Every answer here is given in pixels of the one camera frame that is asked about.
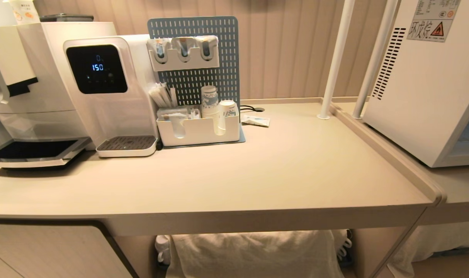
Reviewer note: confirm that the short printed paper cup stack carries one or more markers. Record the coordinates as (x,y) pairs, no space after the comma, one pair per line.
(227,109)

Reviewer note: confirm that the white mini fridge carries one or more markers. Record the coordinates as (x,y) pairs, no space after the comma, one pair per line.
(427,96)

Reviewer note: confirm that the white sachet packet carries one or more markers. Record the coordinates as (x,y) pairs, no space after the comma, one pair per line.
(255,121)

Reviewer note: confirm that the white organizer tray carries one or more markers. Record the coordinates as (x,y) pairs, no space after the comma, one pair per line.
(197,131)

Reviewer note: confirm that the stack of printed paper cups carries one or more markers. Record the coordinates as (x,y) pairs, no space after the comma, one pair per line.
(209,102)

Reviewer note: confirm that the bundle of stir sticks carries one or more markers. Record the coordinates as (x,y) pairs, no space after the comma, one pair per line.
(164,96)

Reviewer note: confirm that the blue pegboard stand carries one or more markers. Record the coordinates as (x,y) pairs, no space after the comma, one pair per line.
(219,58)

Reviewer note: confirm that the white pod holder shelf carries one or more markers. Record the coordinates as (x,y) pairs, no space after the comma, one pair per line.
(184,60)

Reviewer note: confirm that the white cloth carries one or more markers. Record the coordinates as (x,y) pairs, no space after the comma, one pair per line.
(254,255)

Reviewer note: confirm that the white water dispenser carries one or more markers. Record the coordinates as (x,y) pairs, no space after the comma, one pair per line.
(114,112)

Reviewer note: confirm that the white support pole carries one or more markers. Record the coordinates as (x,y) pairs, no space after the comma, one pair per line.
(335,58)
(373,58)

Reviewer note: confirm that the white coffee machine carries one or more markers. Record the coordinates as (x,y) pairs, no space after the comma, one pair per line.
(33,96)

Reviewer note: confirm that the dark tray on machine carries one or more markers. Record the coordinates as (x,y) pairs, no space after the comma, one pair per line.
(66,17)

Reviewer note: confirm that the white printed carton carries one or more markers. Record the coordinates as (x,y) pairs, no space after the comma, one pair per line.
(24,11)

